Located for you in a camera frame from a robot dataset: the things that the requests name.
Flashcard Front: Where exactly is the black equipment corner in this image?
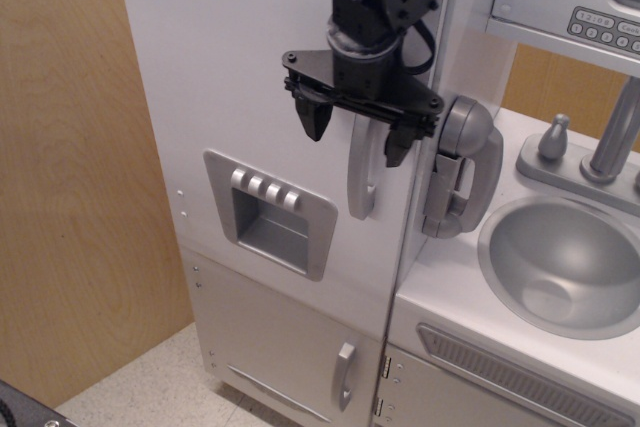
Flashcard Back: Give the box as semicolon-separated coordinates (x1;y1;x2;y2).
1;381;77;427

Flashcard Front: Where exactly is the brass lower hinge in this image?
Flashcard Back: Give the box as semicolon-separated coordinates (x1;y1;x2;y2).
374;398;384;417

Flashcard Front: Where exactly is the silver faucet assembly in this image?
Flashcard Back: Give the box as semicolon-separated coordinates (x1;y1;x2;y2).
516;77;639;216

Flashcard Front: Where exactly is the silver door handle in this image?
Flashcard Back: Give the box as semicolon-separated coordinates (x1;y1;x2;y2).
331;342;357;412
347;114;385;220

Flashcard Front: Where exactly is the silver toy sink basin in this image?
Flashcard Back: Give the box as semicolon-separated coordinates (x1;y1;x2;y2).
478;197;639;340

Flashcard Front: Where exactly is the brass upper hinge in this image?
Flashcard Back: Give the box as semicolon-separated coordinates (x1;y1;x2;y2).
381;356;391;378

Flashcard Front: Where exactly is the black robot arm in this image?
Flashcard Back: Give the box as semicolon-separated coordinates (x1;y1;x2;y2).
282;0;444;167

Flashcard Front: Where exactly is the white toy kitchen cabinet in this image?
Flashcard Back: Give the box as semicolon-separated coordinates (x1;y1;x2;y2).
378;0;639;426

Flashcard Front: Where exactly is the silver ice dispenser panel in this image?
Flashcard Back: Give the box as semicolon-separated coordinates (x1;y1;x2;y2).
203;150;338;282

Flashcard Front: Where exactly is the white lower freezer door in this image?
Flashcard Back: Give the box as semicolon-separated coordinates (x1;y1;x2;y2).
181;248;382;426

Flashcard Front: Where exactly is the brass hinge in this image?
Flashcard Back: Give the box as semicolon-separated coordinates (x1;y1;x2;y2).
381;356;391;378
374;398;384;417

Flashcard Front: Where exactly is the white fridge door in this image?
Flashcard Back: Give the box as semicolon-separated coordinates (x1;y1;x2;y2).
125;0;437;342

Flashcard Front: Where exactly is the grey oven vent panel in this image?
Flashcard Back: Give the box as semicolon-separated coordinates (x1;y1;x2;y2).
416;323;636;426

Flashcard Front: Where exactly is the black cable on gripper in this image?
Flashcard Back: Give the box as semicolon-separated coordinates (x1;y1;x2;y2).
397;19;436;74

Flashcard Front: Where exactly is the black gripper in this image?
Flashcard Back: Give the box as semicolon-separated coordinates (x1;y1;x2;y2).
282;41;444;168

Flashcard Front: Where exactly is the grey toy telephone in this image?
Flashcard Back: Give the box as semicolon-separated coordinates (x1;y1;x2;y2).
422;96;504;239

